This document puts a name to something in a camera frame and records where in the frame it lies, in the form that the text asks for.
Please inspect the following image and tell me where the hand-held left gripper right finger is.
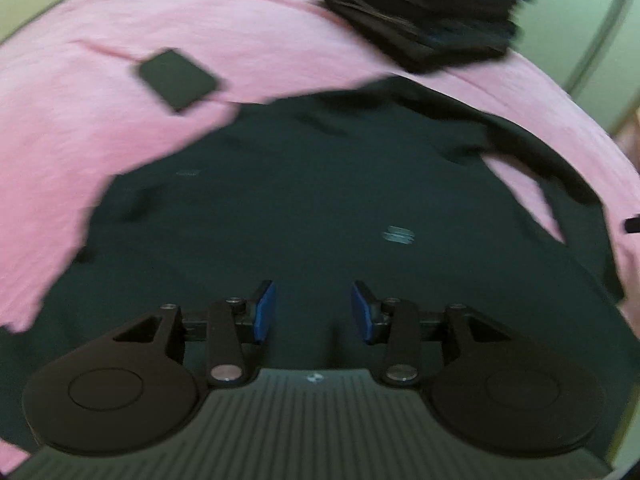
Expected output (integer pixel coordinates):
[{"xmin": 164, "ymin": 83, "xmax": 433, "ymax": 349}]
[{"xmin": 350, "ymin": 280, "xmax": 516, "ymax": 386}]

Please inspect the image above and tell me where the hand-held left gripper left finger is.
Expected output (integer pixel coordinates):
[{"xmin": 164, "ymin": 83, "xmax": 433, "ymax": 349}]
[{"xmin": 114, "ymin": 280, "xmax": 277, "ymax": 387}]

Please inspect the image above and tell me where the dark green garment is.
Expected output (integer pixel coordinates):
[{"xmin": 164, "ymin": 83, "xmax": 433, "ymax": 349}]
[{"xmin": 0, "ymin": 76, "xmax": 640, "ymax": 461}]

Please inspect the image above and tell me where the stack of folded dark clothes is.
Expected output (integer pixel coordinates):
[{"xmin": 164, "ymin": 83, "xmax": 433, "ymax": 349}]
[{"xmin": 312, "ymin": 0, "xmax": 531, "ymax": 74}]

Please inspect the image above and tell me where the black square pad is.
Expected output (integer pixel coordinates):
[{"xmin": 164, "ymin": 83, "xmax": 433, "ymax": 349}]
[{"xmin": 132, "ymin": 48, "xmax": 224, "ymax": 115}]

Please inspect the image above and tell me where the pink ribbed blanket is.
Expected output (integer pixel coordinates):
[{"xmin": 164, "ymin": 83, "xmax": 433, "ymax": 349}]
[{"xmin": 0, "ymin": 0, "xmax": 640, "ymax": 467}]

